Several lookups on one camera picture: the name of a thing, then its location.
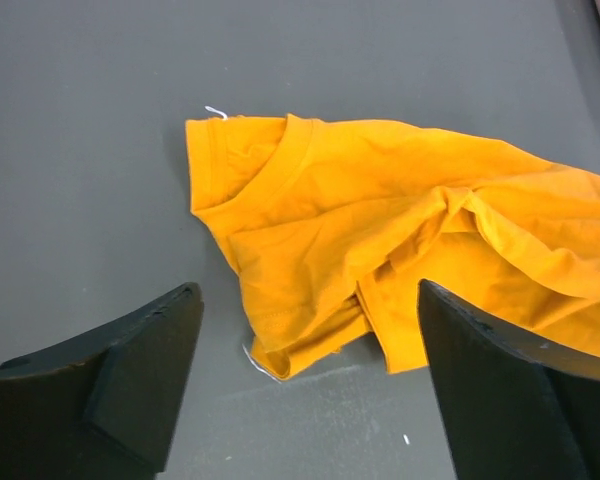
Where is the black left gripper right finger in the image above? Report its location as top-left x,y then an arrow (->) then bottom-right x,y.
418,280 -> 600,480

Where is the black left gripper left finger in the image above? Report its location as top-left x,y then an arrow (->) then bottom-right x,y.
0,283 -> 204,479

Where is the orange t shirt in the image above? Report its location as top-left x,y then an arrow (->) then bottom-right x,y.
185,115 -> 600,380

